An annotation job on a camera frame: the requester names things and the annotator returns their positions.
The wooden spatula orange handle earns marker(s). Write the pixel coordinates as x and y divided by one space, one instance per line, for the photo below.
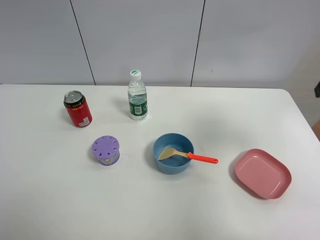
168 152

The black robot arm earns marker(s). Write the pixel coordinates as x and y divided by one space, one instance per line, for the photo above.
317 90

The clear water bottle green label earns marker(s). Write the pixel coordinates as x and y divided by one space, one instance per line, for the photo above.
137 96

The blue bowl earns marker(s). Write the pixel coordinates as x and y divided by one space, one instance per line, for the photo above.
174 164

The purple air freshener container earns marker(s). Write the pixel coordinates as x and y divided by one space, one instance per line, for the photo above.
106 149

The red soda can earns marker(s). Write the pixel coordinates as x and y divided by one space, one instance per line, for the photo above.
77 108

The pink rectangular plate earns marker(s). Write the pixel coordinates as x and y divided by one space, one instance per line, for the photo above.
263 174

